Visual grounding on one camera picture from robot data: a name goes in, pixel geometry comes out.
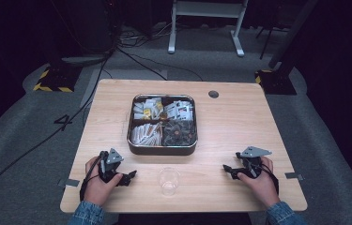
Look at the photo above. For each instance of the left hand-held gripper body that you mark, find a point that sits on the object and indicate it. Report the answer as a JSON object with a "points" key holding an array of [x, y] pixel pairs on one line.
{"points": [[110, 156]]}

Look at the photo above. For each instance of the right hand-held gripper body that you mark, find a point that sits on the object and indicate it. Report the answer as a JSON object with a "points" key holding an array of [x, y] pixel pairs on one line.
{"points": [[253, 152]]}

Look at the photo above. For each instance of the dark square compartment box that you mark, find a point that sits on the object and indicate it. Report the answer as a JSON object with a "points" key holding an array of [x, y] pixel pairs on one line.
{"points": [[161, 151]]}

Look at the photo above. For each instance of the clear plastic cup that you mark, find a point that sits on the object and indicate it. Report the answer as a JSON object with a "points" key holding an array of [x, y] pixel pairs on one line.
{"points": [[169, 182]]}

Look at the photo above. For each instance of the clear lid with metal rim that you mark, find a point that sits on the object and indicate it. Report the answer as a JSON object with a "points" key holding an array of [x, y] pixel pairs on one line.
{"points": [[163, 120]]}

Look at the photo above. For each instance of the person's left hand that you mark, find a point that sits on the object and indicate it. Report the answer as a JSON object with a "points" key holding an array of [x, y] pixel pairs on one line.
{"points": [[97, 192]]}

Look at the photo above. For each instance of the person's right hand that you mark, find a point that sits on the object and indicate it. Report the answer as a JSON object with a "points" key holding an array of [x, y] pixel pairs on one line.
{"points": [[264, 187]]}

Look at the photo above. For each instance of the pile of white brown sticks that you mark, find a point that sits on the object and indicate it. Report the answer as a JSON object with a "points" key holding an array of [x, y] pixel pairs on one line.
{"points": [[147, 135]]}

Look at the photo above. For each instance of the grey tape strip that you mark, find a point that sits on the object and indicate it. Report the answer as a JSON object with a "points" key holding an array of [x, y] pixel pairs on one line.
{"points": [[293, 176], [70, 182]]}

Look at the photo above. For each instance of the pile of white yellow packets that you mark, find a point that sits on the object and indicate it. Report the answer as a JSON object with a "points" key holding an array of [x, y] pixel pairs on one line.
{"points": [[147, 109]]}

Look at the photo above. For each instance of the pile of dark packets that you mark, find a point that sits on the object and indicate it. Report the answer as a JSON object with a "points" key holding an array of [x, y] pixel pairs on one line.
{"points": [[178, 133]]}

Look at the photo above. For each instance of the grey round table grommet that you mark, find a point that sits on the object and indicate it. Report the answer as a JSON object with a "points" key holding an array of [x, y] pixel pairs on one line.
{"points": [[213, 94]]}

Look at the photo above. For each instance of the person's dark lap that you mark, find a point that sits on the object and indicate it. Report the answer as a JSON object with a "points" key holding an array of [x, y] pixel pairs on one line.
{"points": [[183, 219]]}

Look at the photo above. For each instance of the black base with hazard stripes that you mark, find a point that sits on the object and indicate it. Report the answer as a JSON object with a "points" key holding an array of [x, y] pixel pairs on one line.
{"points": [[277, 82], [58, 78]]}

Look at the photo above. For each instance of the pile of white red packets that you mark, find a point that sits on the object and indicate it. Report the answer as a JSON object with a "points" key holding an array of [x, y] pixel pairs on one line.
{"points": [[180, 110]]}

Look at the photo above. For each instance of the dark slanted pole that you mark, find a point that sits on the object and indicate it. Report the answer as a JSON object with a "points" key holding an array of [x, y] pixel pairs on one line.
{"points": [[291, 34]]}

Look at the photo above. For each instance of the white metal desk frame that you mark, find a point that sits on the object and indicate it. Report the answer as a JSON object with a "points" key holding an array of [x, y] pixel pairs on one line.
{"points": [[206, 9]]}

